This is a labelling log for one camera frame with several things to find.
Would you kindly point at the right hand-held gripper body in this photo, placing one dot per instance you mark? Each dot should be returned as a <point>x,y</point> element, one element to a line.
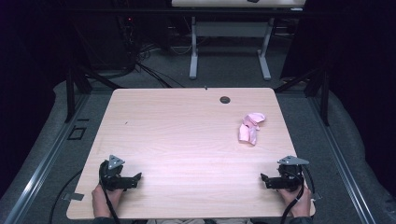
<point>291,174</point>

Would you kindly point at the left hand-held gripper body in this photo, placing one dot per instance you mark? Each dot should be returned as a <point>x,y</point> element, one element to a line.
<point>113,174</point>

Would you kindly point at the person's left hand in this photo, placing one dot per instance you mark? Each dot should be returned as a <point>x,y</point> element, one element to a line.
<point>104,200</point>

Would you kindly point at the person's right hand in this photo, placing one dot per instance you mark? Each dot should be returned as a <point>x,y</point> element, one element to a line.
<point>297,202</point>

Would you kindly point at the crumpled pink cloth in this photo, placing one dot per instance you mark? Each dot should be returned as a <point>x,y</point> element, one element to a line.
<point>249,129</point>

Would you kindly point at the white desk with metal legs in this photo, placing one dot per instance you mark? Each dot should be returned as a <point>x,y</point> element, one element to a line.
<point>232,29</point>

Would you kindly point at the grey metal table bracket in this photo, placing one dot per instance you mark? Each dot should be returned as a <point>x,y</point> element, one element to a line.
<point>317,196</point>
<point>73,196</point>

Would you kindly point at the silver aluminium floor rail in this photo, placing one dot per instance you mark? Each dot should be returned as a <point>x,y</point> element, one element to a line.
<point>43,168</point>
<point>341,161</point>

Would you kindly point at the black metal frame stand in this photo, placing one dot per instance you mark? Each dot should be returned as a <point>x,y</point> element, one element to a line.
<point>323,93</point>
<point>71,93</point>

